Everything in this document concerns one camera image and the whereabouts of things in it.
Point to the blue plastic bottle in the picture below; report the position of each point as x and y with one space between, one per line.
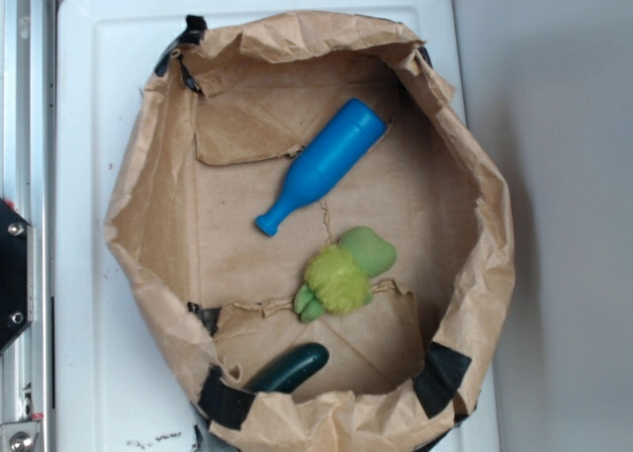
342 142

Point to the black corner bracket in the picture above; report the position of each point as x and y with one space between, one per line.
16 275

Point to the dark green cucumber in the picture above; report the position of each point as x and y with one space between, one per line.
289 370

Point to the green plush toy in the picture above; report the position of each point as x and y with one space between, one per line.
337 280

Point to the aluminium frame rail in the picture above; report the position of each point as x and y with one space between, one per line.
28 58

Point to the brown paper lined basket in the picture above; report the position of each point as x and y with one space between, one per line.
224 114

